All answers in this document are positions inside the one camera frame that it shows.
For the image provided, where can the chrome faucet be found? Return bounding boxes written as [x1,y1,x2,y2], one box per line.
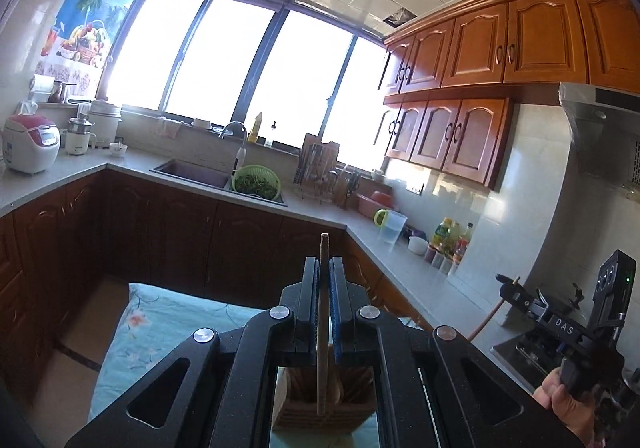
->
[220,121,250,175]

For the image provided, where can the wooden utensil holder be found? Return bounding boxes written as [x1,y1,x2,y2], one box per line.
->
[271,367,377,432]

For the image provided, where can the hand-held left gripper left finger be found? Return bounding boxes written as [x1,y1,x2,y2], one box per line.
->
[65,257,321,448]

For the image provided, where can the teal floral tablecloth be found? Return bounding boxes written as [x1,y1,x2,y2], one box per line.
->
[87,282,281,448]

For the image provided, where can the wooden base cabinets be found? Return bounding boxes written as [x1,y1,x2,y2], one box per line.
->
[0,168,436,379]

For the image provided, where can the white electric pot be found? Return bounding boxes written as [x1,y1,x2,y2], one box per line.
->
[90,98,124,149]

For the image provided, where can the white and red rice cooker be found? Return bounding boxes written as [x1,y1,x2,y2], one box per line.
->
[4,113,61,175]

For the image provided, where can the dish rack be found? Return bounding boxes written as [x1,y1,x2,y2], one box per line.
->
[292,143,341,201]

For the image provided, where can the wooden chopstick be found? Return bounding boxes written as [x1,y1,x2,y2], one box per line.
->
[316,233,332,416]
[466,275,522,344]

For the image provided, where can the wooden upper cabinets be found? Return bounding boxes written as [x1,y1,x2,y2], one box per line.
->
[381,0,640,191]

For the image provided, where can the person's right hand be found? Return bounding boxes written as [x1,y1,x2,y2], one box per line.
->
[532,368,599,448]

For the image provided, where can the wooden cutting board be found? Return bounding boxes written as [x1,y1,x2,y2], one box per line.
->
[300,132,342,184]

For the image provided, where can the clear jug with green handle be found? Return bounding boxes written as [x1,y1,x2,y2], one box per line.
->
[374,209,408,246]

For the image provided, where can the large window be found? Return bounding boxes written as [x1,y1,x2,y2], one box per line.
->
[102,0,401,169]

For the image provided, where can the row of spice jars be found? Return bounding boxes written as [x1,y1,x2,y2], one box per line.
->
[424,248,462,278]

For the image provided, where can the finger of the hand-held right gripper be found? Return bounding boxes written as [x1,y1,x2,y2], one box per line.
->
[495,272,552,325]

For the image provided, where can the yellow oil bottle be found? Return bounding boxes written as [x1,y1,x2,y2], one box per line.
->
[431,217,462,254]

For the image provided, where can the white cloth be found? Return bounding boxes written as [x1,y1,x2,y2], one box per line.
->
[156,116,184,139]

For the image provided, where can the palm tree wall poster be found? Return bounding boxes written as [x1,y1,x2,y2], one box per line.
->
[40,0,147,96]

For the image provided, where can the green colander with greens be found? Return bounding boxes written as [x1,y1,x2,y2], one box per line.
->
[232,165,282,201]

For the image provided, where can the red basin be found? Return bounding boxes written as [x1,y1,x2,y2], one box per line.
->
[356,191,396,219]

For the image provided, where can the steel range hood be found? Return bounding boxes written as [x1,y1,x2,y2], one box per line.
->
[558,81,640,201]

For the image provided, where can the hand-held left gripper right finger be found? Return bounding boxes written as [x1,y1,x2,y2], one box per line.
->
[328,257,581,448]

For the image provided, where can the steel sink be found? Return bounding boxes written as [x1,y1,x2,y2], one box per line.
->
[150,157,290,208]

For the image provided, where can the small white steamer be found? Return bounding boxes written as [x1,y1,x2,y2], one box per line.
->
[66,112,98,157]

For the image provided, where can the knife block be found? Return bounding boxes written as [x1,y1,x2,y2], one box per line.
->
[334,167,362,210]

